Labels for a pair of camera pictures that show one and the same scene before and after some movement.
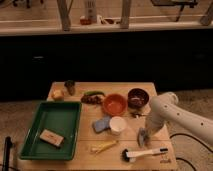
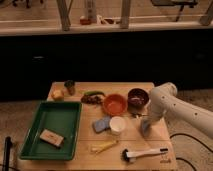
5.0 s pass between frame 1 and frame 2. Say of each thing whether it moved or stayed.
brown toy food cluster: stayed
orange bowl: stayed
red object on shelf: stayed
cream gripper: moved
